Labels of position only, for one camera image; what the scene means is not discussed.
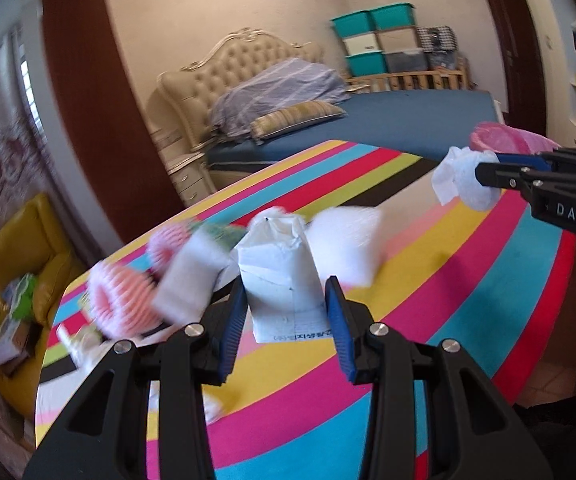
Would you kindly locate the black white checked bag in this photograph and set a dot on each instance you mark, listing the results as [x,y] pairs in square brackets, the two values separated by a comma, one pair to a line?
[435,39]

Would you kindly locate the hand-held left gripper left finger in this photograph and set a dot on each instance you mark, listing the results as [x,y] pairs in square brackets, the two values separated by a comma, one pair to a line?
[233,330]

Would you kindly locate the wooden crib rail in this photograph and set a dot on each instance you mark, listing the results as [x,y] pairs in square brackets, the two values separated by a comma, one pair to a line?
[418,80]

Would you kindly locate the grey striped blanket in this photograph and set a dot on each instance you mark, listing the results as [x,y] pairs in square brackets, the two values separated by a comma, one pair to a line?
[278,85]

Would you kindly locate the pink foam fruit net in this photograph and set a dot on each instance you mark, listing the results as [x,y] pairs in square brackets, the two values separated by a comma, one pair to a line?
[165,250]

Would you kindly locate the stack of plastic storage boxes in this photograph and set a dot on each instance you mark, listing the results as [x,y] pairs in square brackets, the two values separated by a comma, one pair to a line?
[363,52]

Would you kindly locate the striped colourful tablecloth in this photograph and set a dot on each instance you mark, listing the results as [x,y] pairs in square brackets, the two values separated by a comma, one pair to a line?
[468,285]

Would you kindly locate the yellow armchair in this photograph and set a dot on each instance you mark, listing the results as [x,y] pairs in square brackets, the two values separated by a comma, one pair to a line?
[28,240]

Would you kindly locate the orange white foam fruit net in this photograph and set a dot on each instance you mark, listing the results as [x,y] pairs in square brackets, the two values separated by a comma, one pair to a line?
[118,305]

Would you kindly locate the small cardboard box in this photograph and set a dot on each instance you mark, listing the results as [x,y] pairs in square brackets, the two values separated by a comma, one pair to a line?
[10,342]

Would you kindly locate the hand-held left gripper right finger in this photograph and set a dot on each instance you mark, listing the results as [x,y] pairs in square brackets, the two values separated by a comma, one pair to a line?
[340,335]

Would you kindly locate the green packet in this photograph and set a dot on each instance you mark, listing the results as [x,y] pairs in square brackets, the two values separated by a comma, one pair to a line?
[20,297]

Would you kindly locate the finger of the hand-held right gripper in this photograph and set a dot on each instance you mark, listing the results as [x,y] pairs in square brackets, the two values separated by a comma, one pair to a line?
[498,175]
[523,160]

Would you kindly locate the person's dark clothing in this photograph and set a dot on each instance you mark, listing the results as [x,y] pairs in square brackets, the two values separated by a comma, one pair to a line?
[568,435]

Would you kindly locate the cream nightstand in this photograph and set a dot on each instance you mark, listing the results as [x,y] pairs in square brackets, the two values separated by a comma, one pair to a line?
[188,180]

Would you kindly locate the white tissue paper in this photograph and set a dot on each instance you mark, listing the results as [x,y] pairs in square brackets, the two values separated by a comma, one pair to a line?
[455,175]

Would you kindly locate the white foam sheet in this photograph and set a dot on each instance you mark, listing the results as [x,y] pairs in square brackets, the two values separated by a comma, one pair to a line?
[348,245]

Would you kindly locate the brown wooden panel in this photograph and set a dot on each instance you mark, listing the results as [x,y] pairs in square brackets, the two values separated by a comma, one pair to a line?
[93,110]

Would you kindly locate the beige tufted bed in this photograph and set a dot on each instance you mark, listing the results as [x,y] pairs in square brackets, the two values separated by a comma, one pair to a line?
[418,110]

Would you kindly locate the bin with pink bag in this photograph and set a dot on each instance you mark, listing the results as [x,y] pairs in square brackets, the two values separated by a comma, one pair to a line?
[508,137]

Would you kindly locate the white yellow cardboard box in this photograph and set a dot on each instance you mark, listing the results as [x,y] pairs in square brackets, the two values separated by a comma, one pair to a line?
[188,280]

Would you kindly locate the white paper carton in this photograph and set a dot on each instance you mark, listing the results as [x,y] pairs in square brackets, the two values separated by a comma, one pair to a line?
[278,280]

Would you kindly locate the yellow striped pillow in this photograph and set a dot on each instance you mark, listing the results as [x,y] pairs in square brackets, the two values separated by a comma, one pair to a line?
[293,117]

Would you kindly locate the dark wooden door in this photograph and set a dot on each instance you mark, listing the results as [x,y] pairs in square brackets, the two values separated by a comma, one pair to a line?
[508,50]

